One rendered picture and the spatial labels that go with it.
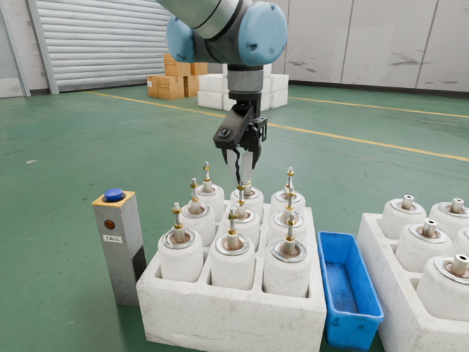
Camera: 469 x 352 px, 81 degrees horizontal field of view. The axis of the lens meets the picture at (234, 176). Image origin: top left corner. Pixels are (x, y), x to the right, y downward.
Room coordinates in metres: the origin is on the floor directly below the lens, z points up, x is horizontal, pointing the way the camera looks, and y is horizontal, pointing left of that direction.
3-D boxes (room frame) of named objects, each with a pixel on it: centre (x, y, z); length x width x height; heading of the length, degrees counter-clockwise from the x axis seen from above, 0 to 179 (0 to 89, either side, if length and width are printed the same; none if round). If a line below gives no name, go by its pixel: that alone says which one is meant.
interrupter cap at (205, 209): (0.61, 0.10, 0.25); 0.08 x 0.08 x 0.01
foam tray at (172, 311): (0.59, -0.02, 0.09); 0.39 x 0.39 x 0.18; 80
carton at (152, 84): (4.41, 1.14, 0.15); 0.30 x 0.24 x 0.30; 140
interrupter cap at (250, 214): (0.59, -0.02, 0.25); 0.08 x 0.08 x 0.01
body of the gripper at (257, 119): (0.61, -0.03, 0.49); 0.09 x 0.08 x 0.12; 154
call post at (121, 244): (0.57, 0.28, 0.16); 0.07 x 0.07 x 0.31; 80
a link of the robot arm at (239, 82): (0.61, -0.02, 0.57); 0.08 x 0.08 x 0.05
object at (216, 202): (0.73, 0.08, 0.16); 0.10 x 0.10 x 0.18
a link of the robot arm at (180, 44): (0.53, 0.05, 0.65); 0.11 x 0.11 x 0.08; 36
